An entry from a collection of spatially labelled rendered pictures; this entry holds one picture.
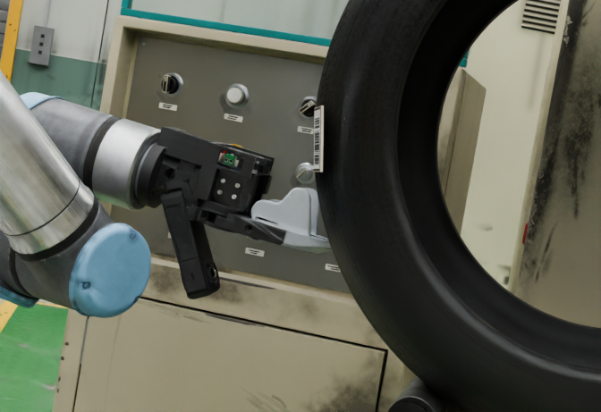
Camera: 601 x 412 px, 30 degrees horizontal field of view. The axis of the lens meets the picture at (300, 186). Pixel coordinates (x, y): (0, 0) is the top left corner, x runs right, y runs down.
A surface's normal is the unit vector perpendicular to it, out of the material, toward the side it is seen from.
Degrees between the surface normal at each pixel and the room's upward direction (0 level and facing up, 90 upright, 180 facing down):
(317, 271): 90
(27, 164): 91
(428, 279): 97
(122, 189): 118
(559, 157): 90
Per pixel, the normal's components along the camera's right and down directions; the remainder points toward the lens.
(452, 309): -0.37, 0.14
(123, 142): -0.04, -0.51
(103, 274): 0.74, 0.18
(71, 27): 0.14, 0.07
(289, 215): -0.20, 0.02
